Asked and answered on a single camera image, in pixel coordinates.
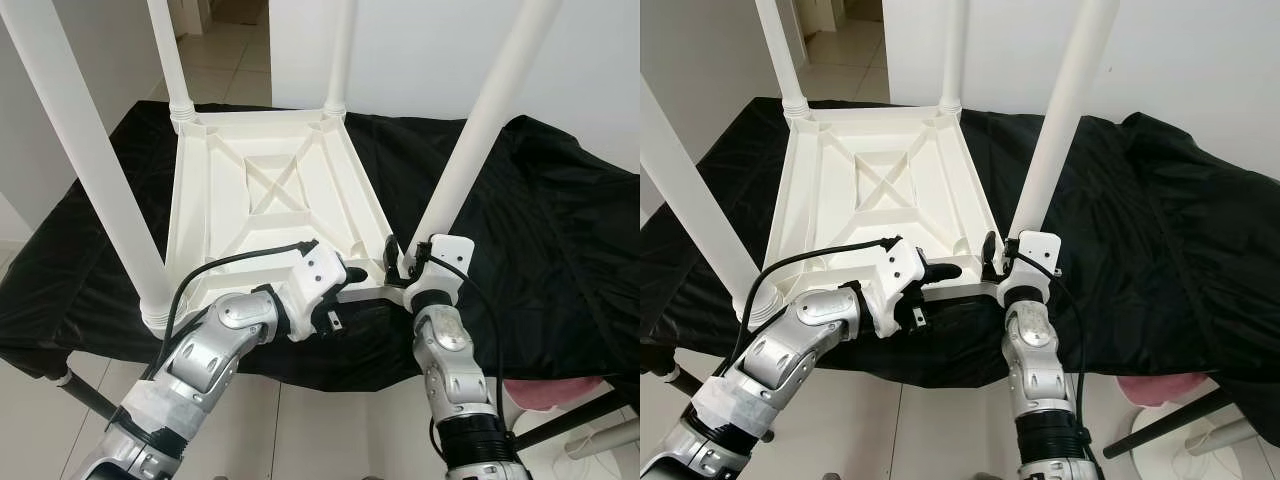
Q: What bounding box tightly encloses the white plastic table top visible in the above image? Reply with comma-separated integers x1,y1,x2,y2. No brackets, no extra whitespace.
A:
140,108,411,336
750,105,1006,321

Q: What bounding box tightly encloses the white plastic table leg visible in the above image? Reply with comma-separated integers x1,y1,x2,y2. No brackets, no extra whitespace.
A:
1005,0,1121,246
752,0,813,119
322,0,359,119
938,0,971,114
398,0,563,281
0,0,176,336
640,75,776,321
145,0,198,136

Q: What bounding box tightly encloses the black table cloth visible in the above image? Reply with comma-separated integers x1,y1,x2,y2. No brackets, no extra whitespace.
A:
0,100,641,396
640,97,1280,446

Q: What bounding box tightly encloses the pink cushion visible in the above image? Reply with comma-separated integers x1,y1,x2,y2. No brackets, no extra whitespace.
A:
1115,375,1191,406
500,378,601,411

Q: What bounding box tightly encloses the white plastic pipe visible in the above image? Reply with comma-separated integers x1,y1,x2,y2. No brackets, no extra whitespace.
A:
565,418,641,461
1185,418,1261,456

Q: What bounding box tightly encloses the white round floor base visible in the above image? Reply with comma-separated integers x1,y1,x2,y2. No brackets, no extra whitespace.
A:
1135,405,1280,480

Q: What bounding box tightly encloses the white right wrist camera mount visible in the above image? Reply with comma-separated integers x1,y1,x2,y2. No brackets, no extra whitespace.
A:
1000,230,1061,306
405,235,474,311

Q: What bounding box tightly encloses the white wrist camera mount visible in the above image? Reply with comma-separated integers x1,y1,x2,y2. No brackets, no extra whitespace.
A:
405,235,474,311
865,237,929,336
270,240,349,343
1000,230,1061,306

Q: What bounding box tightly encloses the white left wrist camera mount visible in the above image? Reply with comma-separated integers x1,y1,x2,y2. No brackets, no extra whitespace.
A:
865,237,929,336
270,240,349,343

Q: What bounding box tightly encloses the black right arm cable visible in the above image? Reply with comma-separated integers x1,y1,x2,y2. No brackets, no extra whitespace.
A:
1015,250,1091,451
420,255,506,441

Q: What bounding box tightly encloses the white door frame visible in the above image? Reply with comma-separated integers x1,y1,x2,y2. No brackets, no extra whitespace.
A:
165,0,213,36
800,0,851,34

